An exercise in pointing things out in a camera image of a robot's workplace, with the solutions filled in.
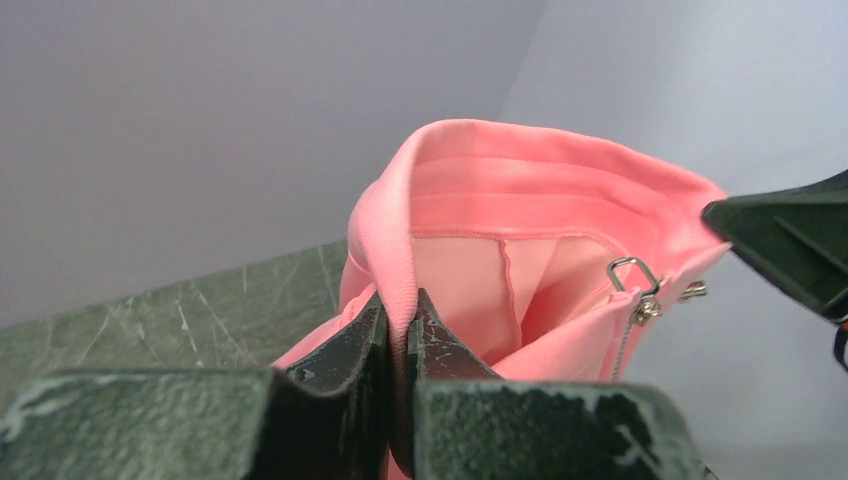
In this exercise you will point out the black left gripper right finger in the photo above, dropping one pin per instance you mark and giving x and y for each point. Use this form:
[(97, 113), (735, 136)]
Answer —
[(467, 422)]

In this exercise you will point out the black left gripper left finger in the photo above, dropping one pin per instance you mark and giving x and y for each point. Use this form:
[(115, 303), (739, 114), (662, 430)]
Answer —
[(320, 418)]

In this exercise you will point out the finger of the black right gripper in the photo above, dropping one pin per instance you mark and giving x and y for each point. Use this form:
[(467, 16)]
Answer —
[(796, 239)]

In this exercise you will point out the pink zip-up jacket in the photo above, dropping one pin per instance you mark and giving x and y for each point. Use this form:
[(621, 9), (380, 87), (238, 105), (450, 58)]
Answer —
[(547, 253)]

